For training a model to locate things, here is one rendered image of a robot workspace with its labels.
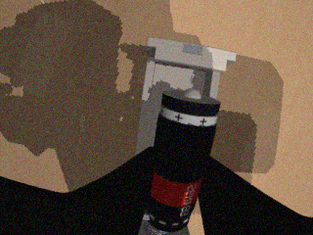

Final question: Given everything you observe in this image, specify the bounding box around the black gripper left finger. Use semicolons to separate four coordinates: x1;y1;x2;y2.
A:
0;146;156;235

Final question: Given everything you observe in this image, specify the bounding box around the black and red battery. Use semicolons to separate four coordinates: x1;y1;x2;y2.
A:
146;87;220;232

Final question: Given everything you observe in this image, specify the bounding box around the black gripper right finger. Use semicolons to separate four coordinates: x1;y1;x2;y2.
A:
197;156;313;235

